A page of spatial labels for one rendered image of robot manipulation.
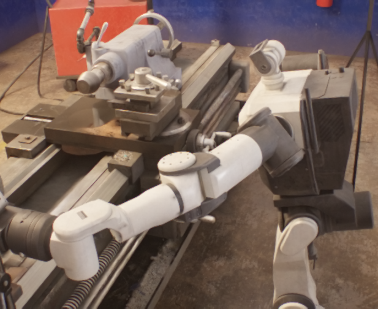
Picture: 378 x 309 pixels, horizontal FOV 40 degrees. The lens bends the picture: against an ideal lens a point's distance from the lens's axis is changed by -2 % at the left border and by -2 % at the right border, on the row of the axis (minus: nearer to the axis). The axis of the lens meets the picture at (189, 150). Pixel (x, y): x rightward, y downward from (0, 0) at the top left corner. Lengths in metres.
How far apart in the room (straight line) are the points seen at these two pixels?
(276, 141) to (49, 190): 1.14
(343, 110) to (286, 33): 4.50
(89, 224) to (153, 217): 0.13
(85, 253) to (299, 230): 0.78
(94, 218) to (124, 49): 1.37
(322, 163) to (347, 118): 0.15
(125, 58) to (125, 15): 2.45
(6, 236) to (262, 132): 0.59
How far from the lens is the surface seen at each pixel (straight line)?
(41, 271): 1.57
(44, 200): 2.07
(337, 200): 1.54
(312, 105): 1.34
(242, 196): 3.28
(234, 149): 1.12
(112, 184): 1.88
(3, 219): 1.05
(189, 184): 1.03
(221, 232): 2.98
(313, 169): 1.43
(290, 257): 1.65
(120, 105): 1.88
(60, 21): 4.77
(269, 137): 1.20
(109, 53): 2.23
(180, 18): 6.09
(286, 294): 1.79
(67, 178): 2.19
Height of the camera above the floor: 1.84
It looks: 29 degrees down
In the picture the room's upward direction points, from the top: 2 degrees counter-clockwise
